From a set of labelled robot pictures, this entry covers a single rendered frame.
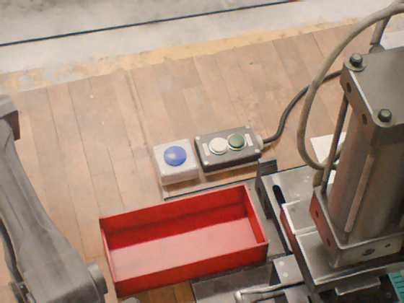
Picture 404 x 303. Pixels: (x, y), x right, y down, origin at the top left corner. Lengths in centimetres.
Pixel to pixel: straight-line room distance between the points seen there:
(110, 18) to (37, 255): 205
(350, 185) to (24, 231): 37
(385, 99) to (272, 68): 83
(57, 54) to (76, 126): 134
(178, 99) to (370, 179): 73
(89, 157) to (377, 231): 66
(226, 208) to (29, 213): 52
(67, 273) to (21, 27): 207
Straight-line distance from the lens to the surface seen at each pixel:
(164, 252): 138
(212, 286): 136
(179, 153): 144
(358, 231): 98
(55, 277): 96
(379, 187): 90
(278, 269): 128
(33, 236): 97
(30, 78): 280
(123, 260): 137
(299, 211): 115
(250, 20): 294
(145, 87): 158
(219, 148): 145
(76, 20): 296
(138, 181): 146
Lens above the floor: 212
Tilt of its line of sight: 55 degrees down
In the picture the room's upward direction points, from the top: 2 degrees clockwise
